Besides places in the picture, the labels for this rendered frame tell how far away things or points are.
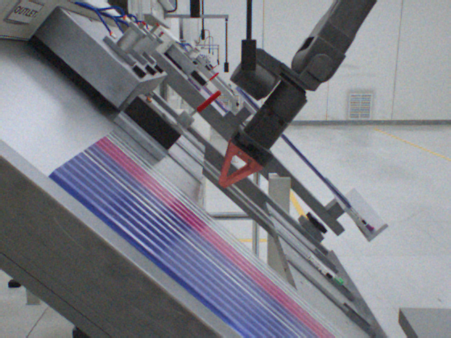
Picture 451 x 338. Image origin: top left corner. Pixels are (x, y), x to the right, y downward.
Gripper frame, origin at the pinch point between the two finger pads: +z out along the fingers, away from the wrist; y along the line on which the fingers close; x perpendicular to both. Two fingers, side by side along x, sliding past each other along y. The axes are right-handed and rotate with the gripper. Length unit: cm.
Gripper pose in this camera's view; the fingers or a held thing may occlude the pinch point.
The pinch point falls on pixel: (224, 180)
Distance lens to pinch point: 79.6
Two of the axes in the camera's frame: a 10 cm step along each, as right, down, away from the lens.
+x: 8.0, 5.8, 1.6
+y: 0.2, 2.3, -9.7
